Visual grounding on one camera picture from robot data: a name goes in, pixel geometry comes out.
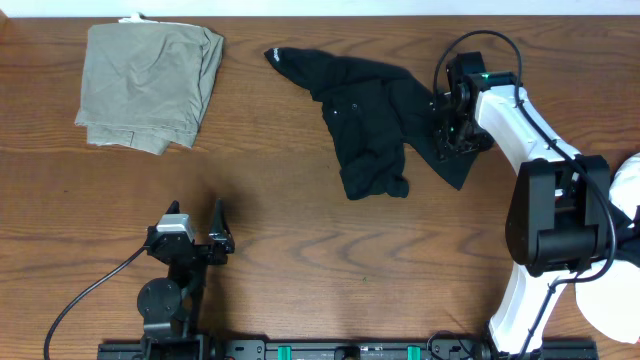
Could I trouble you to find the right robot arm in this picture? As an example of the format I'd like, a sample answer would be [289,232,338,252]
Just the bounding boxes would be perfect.
[428,65,617,359]

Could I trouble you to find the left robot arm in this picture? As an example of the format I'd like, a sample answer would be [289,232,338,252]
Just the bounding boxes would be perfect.
[137,199,235,359]

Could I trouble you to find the folded khaki trousers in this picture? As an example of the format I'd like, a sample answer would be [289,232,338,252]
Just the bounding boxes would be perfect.
[75,15,225,155]

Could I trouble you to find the black cable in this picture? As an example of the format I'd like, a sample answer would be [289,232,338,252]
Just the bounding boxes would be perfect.
[432,29,618,360]
[42,245,150,360]

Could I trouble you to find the left black cable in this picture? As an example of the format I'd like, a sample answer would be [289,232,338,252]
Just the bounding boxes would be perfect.
[42,245,150,360]

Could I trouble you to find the right black cable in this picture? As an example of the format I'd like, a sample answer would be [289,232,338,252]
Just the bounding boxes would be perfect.
[432,29,618,360]

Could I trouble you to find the black polo shirt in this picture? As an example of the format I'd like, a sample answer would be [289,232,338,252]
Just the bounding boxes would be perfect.
[264,47,476,200]

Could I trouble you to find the black and white jersey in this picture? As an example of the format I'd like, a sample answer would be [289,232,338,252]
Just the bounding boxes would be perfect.
[576,154,639,344]

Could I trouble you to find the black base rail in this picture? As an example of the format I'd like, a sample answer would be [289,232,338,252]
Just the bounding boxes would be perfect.
[97,337,600,360]

